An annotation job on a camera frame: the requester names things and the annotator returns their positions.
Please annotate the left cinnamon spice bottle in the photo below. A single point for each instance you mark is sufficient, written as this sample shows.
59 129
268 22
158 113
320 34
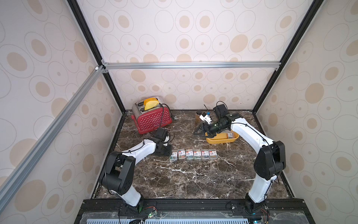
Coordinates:
198 113

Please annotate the yellow plastic storage tray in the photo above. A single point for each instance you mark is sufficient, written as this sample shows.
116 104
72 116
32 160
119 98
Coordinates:
221 138

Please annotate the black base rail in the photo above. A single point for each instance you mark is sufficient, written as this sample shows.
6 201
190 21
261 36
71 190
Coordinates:
196 211

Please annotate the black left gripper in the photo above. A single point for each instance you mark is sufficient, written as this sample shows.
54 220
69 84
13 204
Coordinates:
168 152

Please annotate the red polka dot toaster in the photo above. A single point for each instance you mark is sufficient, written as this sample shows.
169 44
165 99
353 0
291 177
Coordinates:
150 120

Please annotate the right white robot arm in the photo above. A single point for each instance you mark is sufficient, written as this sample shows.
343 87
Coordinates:
270 160

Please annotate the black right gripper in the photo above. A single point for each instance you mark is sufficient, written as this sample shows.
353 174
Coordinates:
206 130

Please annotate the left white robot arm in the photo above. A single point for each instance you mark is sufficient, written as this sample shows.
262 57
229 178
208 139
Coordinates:
118 172

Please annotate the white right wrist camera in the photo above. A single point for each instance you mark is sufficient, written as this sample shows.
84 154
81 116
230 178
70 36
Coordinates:
206 118

